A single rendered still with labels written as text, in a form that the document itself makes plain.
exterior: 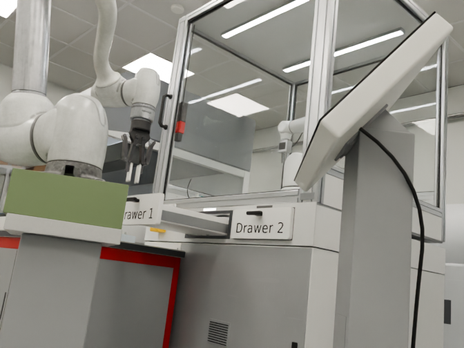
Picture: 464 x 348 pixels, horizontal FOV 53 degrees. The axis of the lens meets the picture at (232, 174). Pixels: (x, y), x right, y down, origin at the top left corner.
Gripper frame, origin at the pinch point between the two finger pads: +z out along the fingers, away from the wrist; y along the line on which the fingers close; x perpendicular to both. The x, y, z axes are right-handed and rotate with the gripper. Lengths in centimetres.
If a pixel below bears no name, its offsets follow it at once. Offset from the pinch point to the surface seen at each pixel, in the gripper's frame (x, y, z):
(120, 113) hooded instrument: 81, 16, -47
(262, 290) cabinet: -31, 41, 37
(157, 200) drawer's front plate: -14.9, 4.5, 10.4
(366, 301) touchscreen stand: -98, 17, 34
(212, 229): -10.5, 30.2, 16.9
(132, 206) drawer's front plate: 1.3, 1.8, 11.9
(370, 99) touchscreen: -109, 3, -1
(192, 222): -12.1, 20.5, 15.7
